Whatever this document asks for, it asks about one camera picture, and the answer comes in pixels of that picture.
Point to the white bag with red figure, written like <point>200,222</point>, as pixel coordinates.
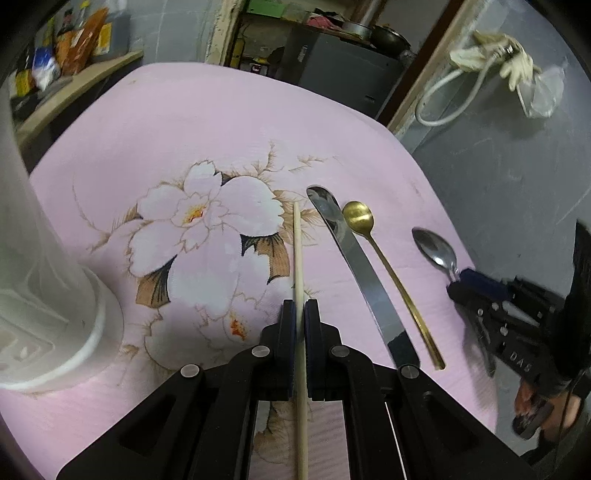
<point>258,64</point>

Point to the person's right hand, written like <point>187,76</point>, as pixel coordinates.
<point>565,410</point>

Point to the dark metal pot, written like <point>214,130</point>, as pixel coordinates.
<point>390,38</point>

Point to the clear plastic bag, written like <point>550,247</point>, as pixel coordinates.
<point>547,92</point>

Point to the wooden chopstick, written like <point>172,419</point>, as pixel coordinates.
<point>299,258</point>

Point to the silver spoon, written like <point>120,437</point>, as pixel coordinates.
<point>434,249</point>

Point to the cooking oil jug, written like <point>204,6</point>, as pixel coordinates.
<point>117,34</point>

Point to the yellow flat object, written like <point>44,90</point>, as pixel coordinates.
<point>238,54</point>

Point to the gold spoon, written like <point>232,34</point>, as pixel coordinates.
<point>358,217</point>

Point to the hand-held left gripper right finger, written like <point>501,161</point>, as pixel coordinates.
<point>311,344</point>

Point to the pink cloth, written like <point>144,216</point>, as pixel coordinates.
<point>325,22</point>

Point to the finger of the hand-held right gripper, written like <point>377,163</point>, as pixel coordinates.
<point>485,284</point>
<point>475,307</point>

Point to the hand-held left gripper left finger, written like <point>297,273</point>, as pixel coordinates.
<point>289,344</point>

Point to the white utensil holder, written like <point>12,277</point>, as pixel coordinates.
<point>46,300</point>

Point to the pink floral tablecloth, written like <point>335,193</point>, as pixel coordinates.
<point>138,138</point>

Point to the orange plastic bag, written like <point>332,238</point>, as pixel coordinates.
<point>81,41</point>

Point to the grey cabinet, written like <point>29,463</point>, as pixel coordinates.
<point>341,69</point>

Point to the metal table knife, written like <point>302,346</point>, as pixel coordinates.
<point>364,281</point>

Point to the small metal pot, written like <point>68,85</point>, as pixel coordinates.
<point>356,30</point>

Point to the blue white packet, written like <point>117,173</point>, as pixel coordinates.
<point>46,69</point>

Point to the wooden countertop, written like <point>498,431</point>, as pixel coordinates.
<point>78,85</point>

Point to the white gloves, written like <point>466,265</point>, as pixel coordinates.
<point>517,64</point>

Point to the wooden door frame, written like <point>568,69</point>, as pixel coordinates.
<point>429,69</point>

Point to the green box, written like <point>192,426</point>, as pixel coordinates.
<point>268,6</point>

